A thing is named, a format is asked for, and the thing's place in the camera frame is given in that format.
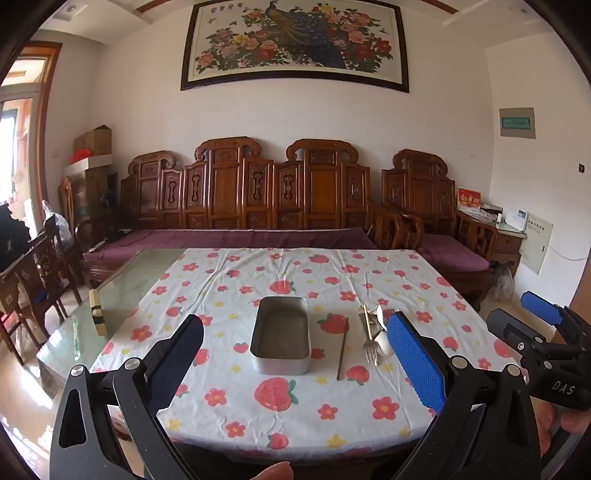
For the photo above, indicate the white plastic ladle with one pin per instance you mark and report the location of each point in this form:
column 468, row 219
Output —
column 384, row 345

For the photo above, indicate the brown wooden chopstick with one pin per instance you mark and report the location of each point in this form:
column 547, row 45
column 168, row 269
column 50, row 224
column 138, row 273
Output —
column 342, row 348

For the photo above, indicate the metal fork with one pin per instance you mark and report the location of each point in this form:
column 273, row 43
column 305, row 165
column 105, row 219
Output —
column 370, row 353

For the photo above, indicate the black wall switch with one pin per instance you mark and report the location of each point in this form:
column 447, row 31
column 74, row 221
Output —
column 581, row 168

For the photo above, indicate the white box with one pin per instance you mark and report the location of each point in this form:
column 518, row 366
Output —
column 490, row 214

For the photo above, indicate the wooden door frame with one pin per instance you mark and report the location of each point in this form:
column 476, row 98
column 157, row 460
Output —
column 44, row 115

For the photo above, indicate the white plastic spoon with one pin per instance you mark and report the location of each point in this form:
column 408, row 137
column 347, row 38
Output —
column 378, row 314

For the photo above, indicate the clear glass strip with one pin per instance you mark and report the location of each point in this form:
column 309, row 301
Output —
column 76, row 339

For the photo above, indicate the white plastic bag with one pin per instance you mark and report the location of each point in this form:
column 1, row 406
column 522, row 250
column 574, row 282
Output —
column 57, row 224

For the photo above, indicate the person's left hand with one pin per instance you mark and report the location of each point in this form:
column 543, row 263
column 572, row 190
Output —
column 272, row 471

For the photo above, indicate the grey wall panel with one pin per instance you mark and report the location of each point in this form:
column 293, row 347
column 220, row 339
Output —
column 517, row 123

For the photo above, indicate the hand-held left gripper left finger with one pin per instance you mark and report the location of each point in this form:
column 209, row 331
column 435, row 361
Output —
column 180, row 360

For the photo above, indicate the white wall cabinet door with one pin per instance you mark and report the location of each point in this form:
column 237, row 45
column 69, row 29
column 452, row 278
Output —
column 535, row 243

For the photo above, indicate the dark wooden chair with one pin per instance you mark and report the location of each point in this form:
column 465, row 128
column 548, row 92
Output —
column 37, row 277

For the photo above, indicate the grey fluffy thing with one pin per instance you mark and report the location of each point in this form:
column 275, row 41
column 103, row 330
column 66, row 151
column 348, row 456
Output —
column 502, row 284

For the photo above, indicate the wooden side table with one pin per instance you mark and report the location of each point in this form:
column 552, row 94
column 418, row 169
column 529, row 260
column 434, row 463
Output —
column 505, row 242

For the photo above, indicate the carved wooden sofa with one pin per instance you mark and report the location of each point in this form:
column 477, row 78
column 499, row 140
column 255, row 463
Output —
column 231, row 194

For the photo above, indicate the stack of cardboard boxes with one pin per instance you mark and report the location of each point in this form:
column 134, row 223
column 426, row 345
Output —
column 94, row 189

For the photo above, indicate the white desk phone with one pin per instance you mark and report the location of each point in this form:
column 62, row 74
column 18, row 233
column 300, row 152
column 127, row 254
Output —
column 515, row 220

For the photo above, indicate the cardboard box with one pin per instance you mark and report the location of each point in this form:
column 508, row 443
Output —
column 97, row 141

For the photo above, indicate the person's right hand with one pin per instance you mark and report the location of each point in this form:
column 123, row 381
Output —
column 577, row 424

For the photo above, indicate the framed peacock painting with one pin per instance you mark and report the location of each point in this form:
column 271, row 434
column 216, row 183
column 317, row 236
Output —
column 295, row 41

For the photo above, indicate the carved wooden armchair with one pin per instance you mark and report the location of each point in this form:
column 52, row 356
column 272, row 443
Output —
column 425, row 194

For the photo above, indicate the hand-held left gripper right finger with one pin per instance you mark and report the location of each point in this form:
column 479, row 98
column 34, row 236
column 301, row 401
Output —
column 415, row 360

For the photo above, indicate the floral strawberry tablecloth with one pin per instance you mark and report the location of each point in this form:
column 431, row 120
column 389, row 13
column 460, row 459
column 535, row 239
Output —
column 231, row 323

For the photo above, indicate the red desk calendar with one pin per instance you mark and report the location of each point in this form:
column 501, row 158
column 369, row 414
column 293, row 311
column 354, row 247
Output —
column 468, row 199

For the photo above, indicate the rectangular metal tin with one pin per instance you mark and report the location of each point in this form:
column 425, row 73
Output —
column 279, row 339

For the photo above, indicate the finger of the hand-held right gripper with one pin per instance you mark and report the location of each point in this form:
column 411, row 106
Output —
column 512, row 332
column 540, row 307

